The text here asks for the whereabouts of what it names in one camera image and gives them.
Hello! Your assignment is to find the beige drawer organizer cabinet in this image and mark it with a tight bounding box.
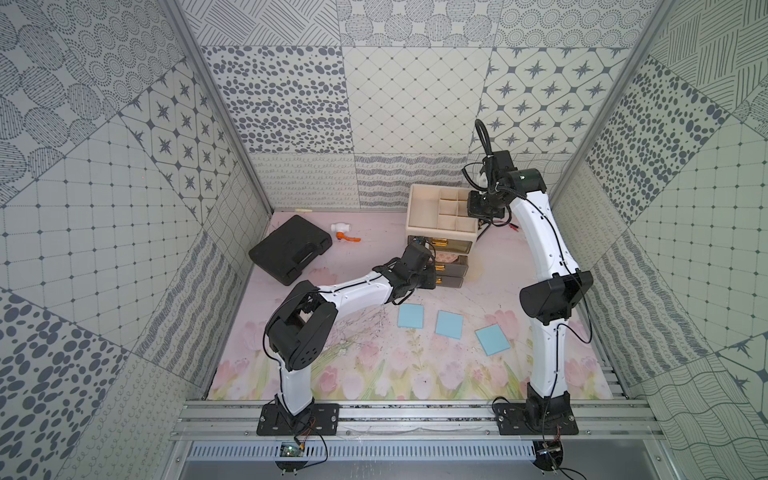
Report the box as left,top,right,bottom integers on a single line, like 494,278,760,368
405,184,480,264

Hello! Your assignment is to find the pink sticky note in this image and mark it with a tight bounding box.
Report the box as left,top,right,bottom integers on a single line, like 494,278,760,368
435,252,461,264

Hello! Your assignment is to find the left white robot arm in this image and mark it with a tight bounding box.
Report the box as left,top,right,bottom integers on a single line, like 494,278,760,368
262,258,437,417

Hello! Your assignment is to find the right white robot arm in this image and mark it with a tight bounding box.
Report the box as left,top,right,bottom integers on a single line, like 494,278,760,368
462,166,593,427

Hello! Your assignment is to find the blue sticky note left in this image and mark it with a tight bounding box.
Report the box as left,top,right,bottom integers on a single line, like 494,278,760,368
397,303,424,329

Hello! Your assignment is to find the blue sticky note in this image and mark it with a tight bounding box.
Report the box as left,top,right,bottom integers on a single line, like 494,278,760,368
397,303,424,329
435,310,464,340
475,324,511,356

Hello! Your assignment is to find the blue sticky note middle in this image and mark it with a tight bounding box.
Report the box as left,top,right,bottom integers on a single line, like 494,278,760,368
435,310,464,340

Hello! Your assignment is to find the blue sticky note right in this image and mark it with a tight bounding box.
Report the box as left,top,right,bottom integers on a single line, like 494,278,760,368
475,324,511,356

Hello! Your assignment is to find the black flat case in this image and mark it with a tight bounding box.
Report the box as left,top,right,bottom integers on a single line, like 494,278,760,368
248,215,333,286

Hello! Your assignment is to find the small green circuit board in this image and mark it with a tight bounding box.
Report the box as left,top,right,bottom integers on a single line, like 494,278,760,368
278,442,304,458

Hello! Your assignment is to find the black battery holder with wires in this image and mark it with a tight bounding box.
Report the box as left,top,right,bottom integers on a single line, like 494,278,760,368
477,221,520,239

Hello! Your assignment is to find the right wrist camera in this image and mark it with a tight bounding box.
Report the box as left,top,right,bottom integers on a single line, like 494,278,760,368
483,150,516,191

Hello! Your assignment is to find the white valve orange handle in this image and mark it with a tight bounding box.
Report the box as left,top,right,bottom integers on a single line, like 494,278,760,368
331,222,361,243

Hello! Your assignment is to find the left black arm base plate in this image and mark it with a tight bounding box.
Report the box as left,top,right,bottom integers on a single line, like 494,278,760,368
256,401,340,437

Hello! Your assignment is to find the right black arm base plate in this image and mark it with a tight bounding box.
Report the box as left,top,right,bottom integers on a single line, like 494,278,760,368
492,402,579,437

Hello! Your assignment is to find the aluminium mounting rail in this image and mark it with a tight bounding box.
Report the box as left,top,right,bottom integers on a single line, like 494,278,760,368
171,399,663,441

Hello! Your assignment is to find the white slotted cable duct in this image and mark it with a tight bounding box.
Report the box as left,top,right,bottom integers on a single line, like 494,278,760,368
188,439,536,462

